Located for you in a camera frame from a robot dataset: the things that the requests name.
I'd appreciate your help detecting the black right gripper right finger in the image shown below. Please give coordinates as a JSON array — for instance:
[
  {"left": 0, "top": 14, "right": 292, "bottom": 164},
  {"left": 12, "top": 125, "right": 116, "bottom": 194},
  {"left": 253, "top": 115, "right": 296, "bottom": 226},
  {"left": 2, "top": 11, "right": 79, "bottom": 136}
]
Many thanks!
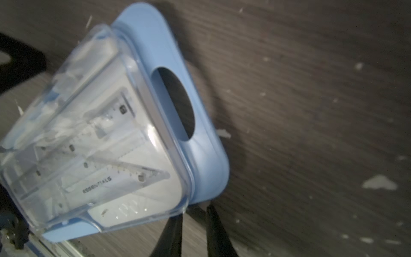
[{"left": 205, "top": 204, "right": 238, "bottom": 257}]

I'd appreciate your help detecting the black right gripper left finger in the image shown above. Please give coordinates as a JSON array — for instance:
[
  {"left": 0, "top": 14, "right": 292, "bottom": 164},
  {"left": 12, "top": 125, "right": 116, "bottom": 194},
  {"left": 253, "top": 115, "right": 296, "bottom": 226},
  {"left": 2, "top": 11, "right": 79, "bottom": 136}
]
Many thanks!
[{"left": 150, "top": 214, "right": 183, "bottom": 257}]

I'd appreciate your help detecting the clear straight essentials ruler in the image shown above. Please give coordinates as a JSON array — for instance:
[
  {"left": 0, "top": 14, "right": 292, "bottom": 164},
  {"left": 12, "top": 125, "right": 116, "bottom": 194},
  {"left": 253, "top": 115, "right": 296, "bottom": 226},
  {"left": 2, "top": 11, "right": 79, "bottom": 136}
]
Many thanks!
[{"left": 10, "top": 146, "right": 171, "bottom": 211}]

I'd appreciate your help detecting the blue ruler set case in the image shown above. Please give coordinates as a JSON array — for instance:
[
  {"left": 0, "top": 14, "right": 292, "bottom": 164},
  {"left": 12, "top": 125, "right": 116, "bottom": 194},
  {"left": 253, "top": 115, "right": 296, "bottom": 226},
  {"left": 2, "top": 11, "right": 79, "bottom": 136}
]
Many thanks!
[{"left": 1, "top": 2, "right": 230, "bottom": 243}]

